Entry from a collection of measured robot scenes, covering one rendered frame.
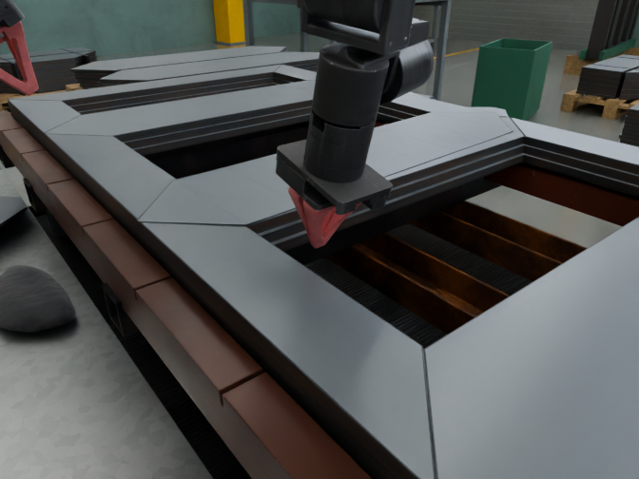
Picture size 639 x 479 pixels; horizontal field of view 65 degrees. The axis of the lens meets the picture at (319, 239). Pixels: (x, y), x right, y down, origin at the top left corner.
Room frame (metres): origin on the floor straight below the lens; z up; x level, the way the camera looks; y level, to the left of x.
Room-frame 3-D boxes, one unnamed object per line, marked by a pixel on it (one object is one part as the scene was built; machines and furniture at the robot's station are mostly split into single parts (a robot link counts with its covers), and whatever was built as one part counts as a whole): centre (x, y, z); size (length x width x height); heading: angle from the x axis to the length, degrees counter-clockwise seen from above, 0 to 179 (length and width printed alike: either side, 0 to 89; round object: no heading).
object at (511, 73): (4.30, -1.56, 0.29); 0.61 x 0.46 x 0.57; 147
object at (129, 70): (1.71, 0.36, 0.82); 0.80 x 0.40 x 0.06; 128
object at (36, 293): (0.60, 0.43, 0.69); 0.20 x 0.10 x 0.03; 44
